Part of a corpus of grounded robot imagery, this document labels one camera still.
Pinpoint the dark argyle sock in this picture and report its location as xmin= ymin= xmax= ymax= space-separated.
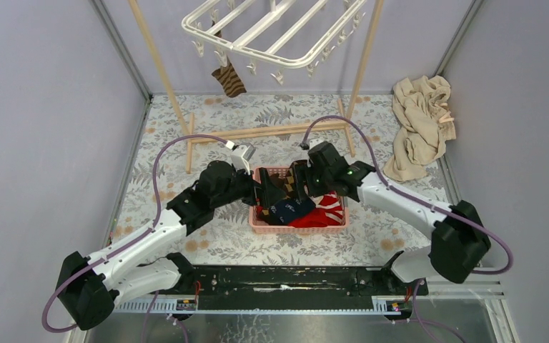
xmin=269 ymin=160 xmax=307 ymax=199

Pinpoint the navy bear sock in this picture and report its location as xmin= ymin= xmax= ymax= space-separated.
xmin=268 ymin=198 xmax=316 ymax=226

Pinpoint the red white striped sock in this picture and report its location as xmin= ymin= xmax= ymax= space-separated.
xmin=316 ymin=193 xmax=345 ymax=225

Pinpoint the brown striped sock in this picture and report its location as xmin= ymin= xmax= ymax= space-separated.
xmin=212 ymin=59 xmax=247 ymax=98

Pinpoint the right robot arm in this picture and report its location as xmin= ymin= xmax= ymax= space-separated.
xmin=293 ymin=139 xmax=491 ymax=294

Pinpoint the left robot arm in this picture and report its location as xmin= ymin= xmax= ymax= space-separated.
xmin=49 ymin=161 xmax=286 ymax=330

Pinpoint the wooden hanger stand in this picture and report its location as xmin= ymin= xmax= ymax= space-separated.
xmin=127 ymin=0 xmax=384 ymax=157

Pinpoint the white plastic sock hanger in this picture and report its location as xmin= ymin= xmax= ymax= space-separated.
xmin=181 ymin=0 xmax=366 ymax=85

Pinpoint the pink plastic basket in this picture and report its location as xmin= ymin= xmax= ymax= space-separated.
xmin=249 ymin=192 xmax=349 ymax=234

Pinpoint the floral table mat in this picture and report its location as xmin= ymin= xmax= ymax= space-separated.
xmin=109 ymin=94 xmax=430 ymax=266

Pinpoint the beige crumpled cloth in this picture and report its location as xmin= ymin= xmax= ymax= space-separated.
xmin=383 ymin=76 xmax=456 ymax=182

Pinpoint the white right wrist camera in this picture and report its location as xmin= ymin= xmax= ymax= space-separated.
xmin=299 ymin=138 xmax=325 ymax=151

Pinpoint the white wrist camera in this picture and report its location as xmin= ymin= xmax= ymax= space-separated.
xmin=225 ymin=140 xmax=256 ymax=176
xmin=299 ymin=138 xmax=325 ymax=151

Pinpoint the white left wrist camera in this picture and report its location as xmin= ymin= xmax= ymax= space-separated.
xmin=225 ymin=140 xmax=256 ymax=176

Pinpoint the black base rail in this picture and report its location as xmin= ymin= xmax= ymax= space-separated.
xmin=165 ymin=265 xmax=428 ymax=311

